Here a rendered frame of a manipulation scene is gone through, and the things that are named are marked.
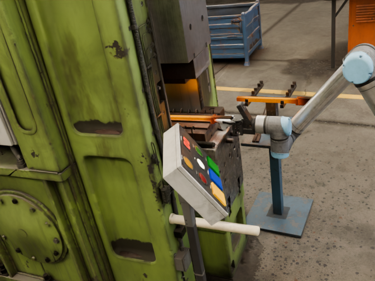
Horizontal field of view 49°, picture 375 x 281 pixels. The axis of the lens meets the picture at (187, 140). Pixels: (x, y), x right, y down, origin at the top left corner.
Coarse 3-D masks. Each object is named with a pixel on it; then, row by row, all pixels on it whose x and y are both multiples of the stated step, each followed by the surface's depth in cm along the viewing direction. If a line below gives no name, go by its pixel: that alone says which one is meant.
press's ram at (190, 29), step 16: (160, 0) 174; (176, 0) 171; (192, 0) 183; (160, 16) 177; (176, 16) 174; (192, 16) 184; (160, 32) 181; (176, 32) 178; (192, 32) 185; (208, 32) 202; (160, 48) 185; (176, 48) 182; (192, 48) 186
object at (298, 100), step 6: (240, 96) 247; (246, 96) 245; (252, 96) 244; (258, 96) 242; (300, 96) 231; (306, 96) 230; (264, 102) 240; (270, 102) 238; (276, 102) 236; (288, 102) 233; (294, 102) 232; (300, 102) 231; (306, 102) 229
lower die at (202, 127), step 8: (176, 120) 220; (184, 120) 218; (192, 120) 216; (200, 120) 215; (208, 120) 213; (184, 128) 214; (200, 128) 210; (208, 128) 210; (216, 128) 221; (200, 136) 207; (208, 136) 210
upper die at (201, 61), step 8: (200, 56) 195; (208, 56) 204; (168, 64) 193; (176, 64) 192; (184, 64) 190; (192, 64) 189; (200, 64) 196; (208, 64) 205; (168, 72) 196; (176, 72) 194; (184, 72) 192; (192, 72) 191; (200, 72) 196
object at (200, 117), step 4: (172, 116) 223; (176, 116) 222; (180, 116) 221; (184, 116) 220; (188, 116) 219; (192, 116) 218; (196, 116) 217; (200, 116) 217; (204, 116) 216; (208, 116) 215; (212, 116) 213; (216, 116) 213; (220, 116) 212; (224, 116) 211; (228, 116) 210; (212, 120) 212
